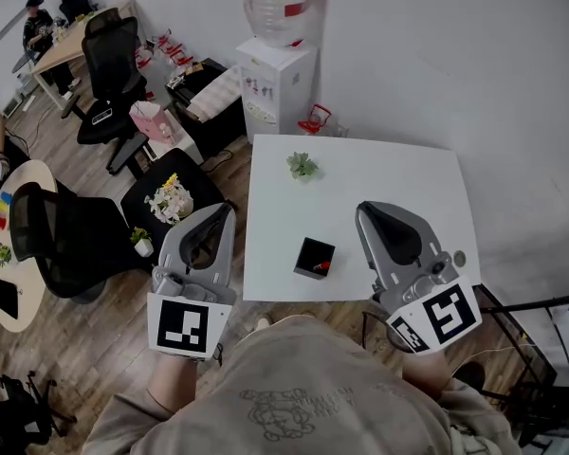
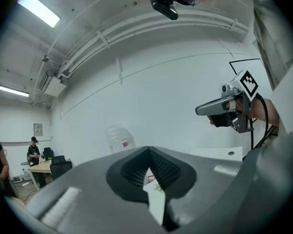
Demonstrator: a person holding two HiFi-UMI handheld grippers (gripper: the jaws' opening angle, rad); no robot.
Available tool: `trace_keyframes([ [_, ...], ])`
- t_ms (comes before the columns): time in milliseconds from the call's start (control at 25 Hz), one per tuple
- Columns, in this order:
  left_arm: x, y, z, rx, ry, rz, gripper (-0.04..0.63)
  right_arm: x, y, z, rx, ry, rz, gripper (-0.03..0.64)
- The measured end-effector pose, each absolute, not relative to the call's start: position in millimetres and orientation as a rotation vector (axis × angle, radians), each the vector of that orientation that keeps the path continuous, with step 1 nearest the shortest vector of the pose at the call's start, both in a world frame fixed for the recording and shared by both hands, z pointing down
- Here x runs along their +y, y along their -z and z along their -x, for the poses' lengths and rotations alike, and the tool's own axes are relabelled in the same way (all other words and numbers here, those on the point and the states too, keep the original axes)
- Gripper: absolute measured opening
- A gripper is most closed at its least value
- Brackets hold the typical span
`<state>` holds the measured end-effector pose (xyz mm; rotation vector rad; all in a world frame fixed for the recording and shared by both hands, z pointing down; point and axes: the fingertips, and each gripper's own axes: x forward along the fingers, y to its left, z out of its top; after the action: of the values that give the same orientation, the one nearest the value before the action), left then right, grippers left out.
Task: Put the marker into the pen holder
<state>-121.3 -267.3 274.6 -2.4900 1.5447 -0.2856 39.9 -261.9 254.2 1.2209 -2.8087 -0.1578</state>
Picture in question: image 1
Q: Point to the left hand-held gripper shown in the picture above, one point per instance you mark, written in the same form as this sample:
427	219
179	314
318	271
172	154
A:
180	325

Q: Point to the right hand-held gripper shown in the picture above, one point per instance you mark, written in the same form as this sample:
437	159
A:
450	313

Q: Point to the white orange-capped marker pen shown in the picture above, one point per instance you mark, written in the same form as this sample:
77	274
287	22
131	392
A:
322	266

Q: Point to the black square pen holder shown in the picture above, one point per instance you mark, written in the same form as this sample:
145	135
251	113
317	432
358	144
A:
310	251

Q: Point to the person's left forearm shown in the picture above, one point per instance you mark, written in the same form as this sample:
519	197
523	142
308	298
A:
173	382

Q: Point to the person's right forearm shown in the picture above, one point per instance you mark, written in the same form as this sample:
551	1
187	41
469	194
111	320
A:
424	375

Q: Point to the green plant in white pot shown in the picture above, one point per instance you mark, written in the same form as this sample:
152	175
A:
143	244

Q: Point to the white flower bouquet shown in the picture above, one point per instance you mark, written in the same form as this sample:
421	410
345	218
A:
170	201

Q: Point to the black padded office chair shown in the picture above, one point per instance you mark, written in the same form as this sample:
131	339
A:
199	178

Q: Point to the person's beige shoe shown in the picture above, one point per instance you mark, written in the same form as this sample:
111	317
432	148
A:
263	324

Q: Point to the white rectangular table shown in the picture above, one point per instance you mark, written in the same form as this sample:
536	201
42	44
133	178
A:
360	169

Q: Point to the black mesh office chair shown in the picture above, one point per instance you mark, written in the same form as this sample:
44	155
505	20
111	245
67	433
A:
80	249

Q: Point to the black-framed whiteboard stand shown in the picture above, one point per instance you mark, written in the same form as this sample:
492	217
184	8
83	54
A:
526	306

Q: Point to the black low cabinet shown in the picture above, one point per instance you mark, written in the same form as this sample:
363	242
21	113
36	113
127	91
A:
218	126

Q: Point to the grey-green succulent plant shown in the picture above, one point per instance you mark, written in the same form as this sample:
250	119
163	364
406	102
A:
302	165

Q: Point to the pink paper bag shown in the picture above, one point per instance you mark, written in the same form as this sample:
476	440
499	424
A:
147	121

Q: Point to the white striped folded cloth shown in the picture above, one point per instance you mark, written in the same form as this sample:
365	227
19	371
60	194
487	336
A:
215	95

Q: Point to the person's beige printed shirt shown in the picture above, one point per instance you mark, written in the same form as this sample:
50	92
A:
303	387

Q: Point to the white-edged black phone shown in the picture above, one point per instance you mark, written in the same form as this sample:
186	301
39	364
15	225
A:
102	116

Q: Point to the round wooden table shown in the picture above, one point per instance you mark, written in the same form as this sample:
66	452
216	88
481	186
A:
28	173

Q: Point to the white water dispenser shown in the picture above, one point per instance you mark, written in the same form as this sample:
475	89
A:
280	83

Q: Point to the black pouch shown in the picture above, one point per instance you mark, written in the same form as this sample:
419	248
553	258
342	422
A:
8	299

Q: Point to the small green plant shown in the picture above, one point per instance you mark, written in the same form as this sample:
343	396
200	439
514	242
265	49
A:
3	255

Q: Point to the pile of red-white items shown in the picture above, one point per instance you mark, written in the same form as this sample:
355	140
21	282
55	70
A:
168	50

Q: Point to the black high-back office chair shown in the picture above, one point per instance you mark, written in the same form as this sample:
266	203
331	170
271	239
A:
111	60

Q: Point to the wooden rectangular desk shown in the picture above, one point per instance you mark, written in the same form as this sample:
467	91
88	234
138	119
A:
64	50

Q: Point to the clear water bottle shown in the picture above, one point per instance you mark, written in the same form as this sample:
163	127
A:
280	3

